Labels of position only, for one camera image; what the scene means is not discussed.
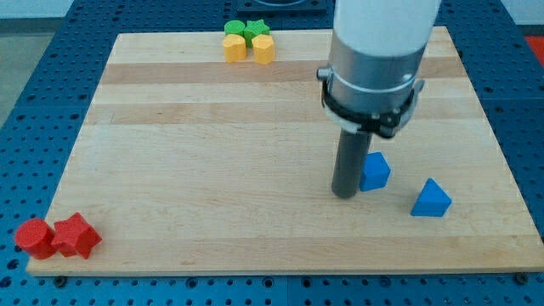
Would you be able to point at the blue cube block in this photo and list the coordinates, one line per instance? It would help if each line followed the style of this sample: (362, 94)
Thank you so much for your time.
(375, 172)

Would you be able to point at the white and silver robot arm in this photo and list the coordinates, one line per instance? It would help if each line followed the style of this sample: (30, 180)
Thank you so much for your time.
(369, 84)

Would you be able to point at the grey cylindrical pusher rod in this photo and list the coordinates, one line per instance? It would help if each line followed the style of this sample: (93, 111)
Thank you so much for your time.
(352, 150)

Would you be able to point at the wooden board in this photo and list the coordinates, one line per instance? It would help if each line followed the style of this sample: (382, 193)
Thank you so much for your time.
(188, 165)

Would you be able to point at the yellow hexagon block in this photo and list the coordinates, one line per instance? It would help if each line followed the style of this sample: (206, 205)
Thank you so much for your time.
(263, 49)

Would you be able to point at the yellow heart block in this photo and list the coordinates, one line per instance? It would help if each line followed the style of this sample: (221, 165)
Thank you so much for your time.
(234, 48)

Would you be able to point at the green star block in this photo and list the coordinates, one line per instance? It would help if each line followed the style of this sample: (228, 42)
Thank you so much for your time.
(253, 29)

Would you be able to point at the green cylinder block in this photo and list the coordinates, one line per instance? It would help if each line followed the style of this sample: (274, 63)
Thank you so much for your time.
(234, 27)

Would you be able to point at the blue triangle block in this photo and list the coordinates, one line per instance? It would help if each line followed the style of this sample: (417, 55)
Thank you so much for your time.
(432, 201)

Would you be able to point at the red star block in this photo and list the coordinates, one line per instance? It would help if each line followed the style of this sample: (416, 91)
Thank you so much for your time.
(75, 236)

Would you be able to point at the red cylinder block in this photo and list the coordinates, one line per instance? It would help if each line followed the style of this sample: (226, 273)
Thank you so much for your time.
(35, 237)

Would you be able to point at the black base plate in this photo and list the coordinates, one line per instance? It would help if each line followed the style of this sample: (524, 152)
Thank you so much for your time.
(280, 6)

